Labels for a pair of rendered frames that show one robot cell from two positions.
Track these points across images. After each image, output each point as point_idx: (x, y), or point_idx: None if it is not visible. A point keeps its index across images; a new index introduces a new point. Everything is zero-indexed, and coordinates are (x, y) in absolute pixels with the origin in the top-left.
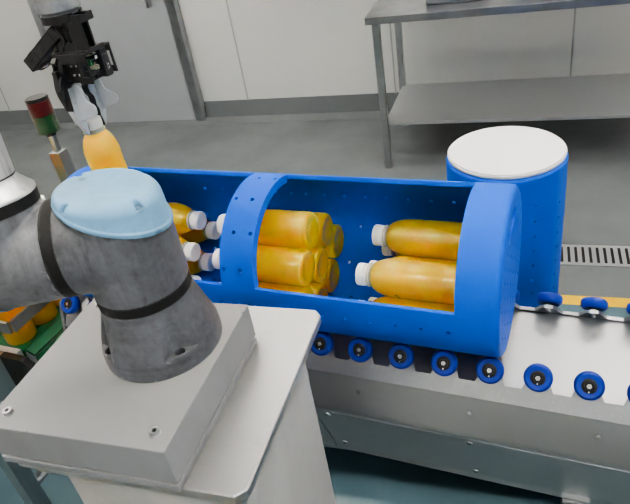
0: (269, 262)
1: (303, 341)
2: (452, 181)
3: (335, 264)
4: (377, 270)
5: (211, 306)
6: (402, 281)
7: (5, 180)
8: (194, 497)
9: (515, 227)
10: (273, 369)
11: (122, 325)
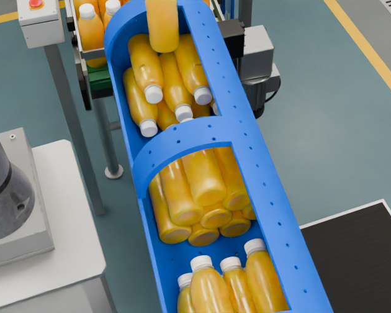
0: (168, 189)
1: (67, 279)
2: (287, 286)
3: (242, 223)
4: (197, 276)
5: (9, 217)
6: (195, 303)
7: None
8: None
9: None
10: (31, 277)
11: None
